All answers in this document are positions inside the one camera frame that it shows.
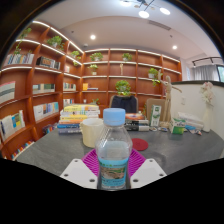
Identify flat round red coaster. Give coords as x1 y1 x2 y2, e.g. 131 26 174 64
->
131 137 150 152

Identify cream plastic cup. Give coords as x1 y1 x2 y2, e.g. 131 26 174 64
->
79 117 105 149

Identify wooden artist mannequin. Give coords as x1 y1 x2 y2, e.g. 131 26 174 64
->
156 69 183 129

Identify white vase with flowers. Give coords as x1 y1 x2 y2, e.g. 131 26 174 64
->
199 81 216 133

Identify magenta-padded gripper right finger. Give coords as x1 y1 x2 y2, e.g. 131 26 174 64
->
128 148 168 190

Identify stack of colourful books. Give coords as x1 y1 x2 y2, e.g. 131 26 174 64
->
56 103 101 135

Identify dark office chair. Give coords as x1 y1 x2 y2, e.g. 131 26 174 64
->
109 94 139 114

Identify colourful small sticker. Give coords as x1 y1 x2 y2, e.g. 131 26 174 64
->
186 125 203 136

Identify ceiling chandelier lights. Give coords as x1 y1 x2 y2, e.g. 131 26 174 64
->
119 0 172 20

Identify grey curtain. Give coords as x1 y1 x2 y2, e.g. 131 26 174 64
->
193 64 221 82

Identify green-white tissue box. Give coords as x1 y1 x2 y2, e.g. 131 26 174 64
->
168 117 187 136

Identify wooden shelf unit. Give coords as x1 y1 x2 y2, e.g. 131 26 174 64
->
0 19 184 161

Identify black ceiling track light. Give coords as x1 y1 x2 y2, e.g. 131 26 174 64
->
192 56 224 67

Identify white partition with dark top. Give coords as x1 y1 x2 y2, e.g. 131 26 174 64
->
179 79 224 141

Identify stack of white books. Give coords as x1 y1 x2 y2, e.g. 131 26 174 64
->
178 111 204 130

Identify tan chair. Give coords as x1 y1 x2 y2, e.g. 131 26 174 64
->
145 97 166 118

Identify tall green-white carton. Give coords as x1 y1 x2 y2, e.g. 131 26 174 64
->
149 104 163 128

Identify clear blue-capped water bottle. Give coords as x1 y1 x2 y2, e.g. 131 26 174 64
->
94 107 134 192

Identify stack of dark books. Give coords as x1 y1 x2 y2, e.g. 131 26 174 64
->
123 112 151 132

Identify ceiling air vent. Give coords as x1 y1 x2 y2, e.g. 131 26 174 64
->
147 19 172 31

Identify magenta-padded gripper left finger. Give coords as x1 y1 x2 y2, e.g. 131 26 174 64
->
59 148 101 190

